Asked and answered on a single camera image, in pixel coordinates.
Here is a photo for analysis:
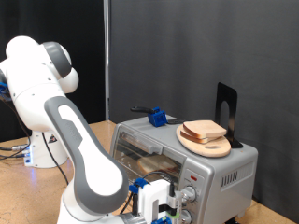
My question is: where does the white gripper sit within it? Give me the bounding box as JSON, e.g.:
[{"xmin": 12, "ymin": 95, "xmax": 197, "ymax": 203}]
[{"xmin": 137, "ymin": 179, "xmax": 172, "ymax": 223}]

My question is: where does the white bread slice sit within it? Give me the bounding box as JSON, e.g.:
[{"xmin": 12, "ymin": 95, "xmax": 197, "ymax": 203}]
[
  {"xmin": 136, "ymin": 154, "xmax": 179, "ymax": 175},
  {"xmin": 179, "ymin": 129, "xmax": 216, "ymax": 145},
  {"xmin": 182, "ymin": 119, "xmax": 227, "ymax": 140}
]

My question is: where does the silver oven knob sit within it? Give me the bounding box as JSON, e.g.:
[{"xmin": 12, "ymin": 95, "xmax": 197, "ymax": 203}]
[
  {"xmin": 180, "ymin": 209, "xmax": 192, "ymax": 224},
  {"xmin": 181, "ymin": 186, "xmax": 197, "ymax": 203}
]

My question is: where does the glass oven door with handle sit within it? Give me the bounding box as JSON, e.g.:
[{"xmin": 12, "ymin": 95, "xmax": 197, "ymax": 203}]
[{"xmin": 110, "ymin": 124, "xmax": 188, "ymax": 190}]

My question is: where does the metal spatula with blue block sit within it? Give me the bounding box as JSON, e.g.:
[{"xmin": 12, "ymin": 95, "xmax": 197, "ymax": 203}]
[{"xmin": 130, "ymin": 105, "xmax": 188, "ymax": 128}]

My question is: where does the silver toaster oven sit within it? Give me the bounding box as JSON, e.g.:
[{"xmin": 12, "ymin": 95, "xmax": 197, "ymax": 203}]
[{"xmin": 108, "ymin": 112, "xmax": 259, "ymax": 224}]

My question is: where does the round wooden board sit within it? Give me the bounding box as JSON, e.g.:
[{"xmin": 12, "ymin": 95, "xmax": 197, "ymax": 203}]
[{"xmin": 176, "ymin": 124, "xmax": 232, "ymax": 158}]

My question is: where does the vertical metal pole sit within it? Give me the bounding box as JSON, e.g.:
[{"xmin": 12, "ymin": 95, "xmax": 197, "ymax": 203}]
[{"xmin": 103, "ymin": 0, "xmax": 110, "ymax": 121}]

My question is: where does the black metal bookend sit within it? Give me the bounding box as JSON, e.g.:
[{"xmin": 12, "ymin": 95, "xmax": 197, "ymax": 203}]
[{"xmin": 214, "ymin": 82, "xmax": 244, "ymax": 149}]

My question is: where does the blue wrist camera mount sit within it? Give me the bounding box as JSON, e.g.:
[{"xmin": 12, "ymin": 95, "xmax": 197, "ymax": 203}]
[{"xmin": 151, "ymin": 189, "xmax": 184, "ymax": 224}]

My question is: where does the wire oven rack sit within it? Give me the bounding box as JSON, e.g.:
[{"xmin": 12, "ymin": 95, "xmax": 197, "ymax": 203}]
[{"xmin": 115, "ymin": 146, "xmax": 183, "ymax": 185}]

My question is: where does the black base cable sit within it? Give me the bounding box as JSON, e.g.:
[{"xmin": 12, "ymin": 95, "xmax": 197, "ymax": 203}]
[
  {"xmin": 0, "ymin": 152, "xmax": 26, "ymax": 160},
  {"xmin": 0, "ymin": 144, "xmax": 29, "ymax": 152}
]

